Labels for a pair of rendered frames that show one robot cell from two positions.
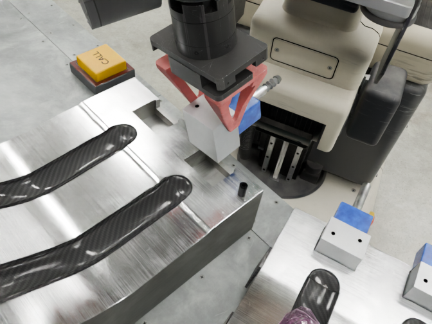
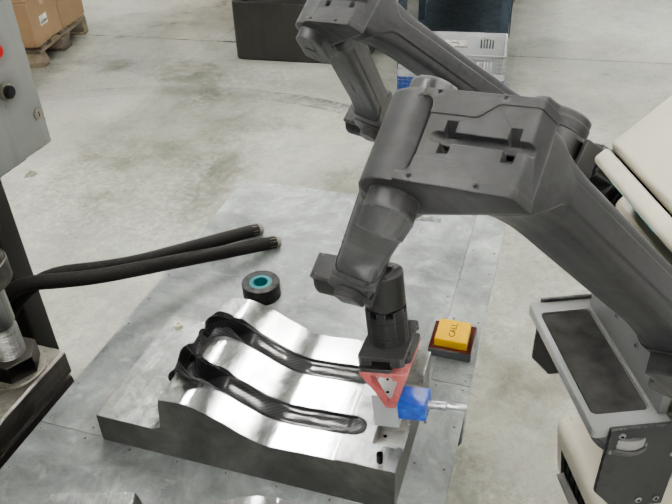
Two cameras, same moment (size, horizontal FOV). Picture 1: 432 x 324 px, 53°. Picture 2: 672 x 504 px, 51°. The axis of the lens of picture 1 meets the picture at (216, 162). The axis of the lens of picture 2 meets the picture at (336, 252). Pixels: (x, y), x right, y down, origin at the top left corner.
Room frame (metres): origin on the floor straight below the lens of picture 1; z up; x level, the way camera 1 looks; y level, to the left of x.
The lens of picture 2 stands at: (0.01, -0.64, 1.73)
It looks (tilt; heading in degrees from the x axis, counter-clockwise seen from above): 35 degrees down; 68
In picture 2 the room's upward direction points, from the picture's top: 2 degrees counter-clockwise
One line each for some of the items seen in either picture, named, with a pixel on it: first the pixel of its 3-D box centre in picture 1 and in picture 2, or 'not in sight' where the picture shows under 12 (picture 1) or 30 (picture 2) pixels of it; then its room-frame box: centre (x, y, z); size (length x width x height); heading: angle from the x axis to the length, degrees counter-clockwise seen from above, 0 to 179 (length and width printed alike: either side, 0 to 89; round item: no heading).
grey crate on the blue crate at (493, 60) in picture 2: not in sight; (453, 55); (2.17, 2.82, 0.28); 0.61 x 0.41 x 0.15; 143
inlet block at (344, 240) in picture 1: (351, 220); not in sight; (0.32, -0.18, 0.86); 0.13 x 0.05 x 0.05; 157
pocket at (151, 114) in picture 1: (157, 125); (406, 391); (0.41, 0.09, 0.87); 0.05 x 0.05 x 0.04; 49
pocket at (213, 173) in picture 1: (210, 173); (390, 441); (0.34, 0.00, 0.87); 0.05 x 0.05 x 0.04; 49
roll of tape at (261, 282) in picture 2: not in sight; (261, 288); (0.30, 0.52, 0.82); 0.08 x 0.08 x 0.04
